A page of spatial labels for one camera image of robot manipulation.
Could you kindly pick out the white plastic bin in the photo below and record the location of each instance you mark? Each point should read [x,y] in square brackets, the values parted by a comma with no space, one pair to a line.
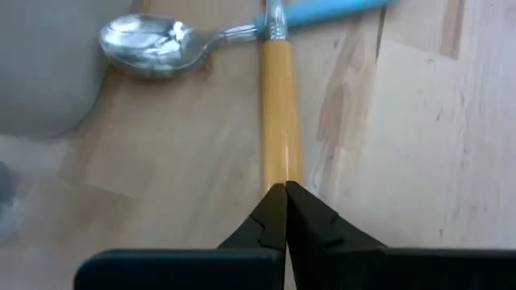
[40,60]

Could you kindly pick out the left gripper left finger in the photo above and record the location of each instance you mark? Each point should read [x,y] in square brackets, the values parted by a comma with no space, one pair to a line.
[201,270]

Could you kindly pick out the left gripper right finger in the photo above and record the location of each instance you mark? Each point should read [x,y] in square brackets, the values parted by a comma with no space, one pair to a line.
[363,270]

